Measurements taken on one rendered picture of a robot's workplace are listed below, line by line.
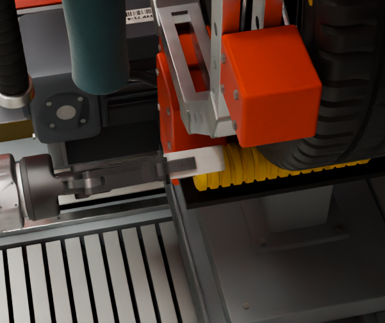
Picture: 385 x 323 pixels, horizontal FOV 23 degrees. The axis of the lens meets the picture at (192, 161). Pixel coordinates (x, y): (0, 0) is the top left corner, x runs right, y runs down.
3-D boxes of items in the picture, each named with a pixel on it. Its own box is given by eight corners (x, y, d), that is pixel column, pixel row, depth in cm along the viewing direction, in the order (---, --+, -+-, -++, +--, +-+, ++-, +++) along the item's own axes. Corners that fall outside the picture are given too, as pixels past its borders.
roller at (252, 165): (387, 168, 130) (393, 140, 126) (180, 203, 126) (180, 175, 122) (373, 138, 134) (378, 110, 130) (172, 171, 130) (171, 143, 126)
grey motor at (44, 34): (254, 169, 183) (264, 33, 157) (40, 204, 177) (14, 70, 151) (232, 105, 195) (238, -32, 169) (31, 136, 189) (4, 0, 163)
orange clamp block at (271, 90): (291, 74, 95) (317, 138, 89) (215, 86, 94) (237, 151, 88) (296, 21, 90) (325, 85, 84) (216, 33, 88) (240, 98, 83)
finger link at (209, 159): (163, 154, 110) (164, 154, 109) (221, 145, 111) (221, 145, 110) (167, 179, 110) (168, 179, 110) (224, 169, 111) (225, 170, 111)
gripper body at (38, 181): (28, 217, 112) (104, 204, 114) (26, 226, 104) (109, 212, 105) (18, 156, 112) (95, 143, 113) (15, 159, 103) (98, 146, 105)
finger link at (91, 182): (54, 174, 107) (52, 177, 102) (98, 167, 108) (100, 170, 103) (57, 195, 107) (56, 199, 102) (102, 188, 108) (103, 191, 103)
